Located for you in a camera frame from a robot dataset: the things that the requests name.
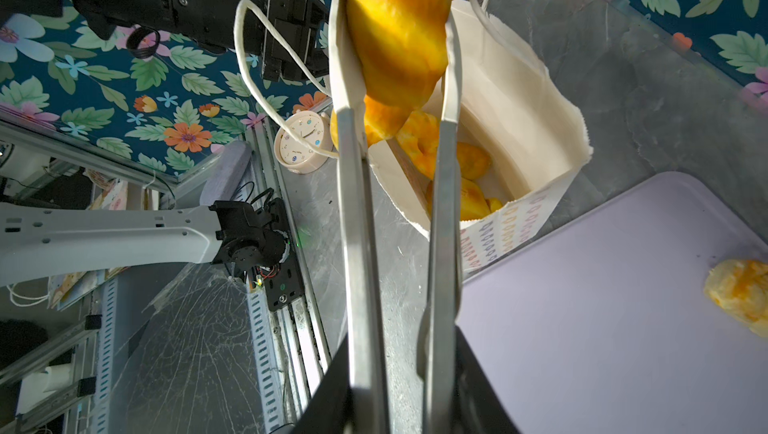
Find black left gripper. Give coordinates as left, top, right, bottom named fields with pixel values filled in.
left=262, top=0, right=329, bottom=82

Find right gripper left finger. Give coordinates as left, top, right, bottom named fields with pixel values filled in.
left=291, top=337, right=351, bottom=434

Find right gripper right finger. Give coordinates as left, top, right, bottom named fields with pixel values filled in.
left=452, top=326, right=519, bottom=434

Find metal tongs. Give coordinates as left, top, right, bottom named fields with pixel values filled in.
left=328, top=0, right=462, bottom=433

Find striped croissant bread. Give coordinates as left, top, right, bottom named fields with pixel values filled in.
left=346, top=0, right=453, bottom=144

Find round pumpkin bread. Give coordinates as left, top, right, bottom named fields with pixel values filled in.
left=396, top=111, right=491, bottom=180

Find white paper bag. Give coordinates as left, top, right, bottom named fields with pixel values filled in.
left=363, top=0, right=593, bottom=272

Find twisted bread top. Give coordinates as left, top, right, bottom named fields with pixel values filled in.
left=704, top=259, right=767, bottom=338

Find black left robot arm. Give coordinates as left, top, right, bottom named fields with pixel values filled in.
left=1, top=0, right=328, bottom=285

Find round beige clock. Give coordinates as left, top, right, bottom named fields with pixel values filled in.
left=273, top=110, right=337, bottom=174

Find purple cutting mat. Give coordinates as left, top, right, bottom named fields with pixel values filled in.
left=458, top=172, right=767, bottom=433

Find grey padded cylinder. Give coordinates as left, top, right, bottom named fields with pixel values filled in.
left=199, top=141, right=252, bottom=206

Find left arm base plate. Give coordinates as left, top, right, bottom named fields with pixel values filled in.
left=255, top=194, right=305, bottom=312

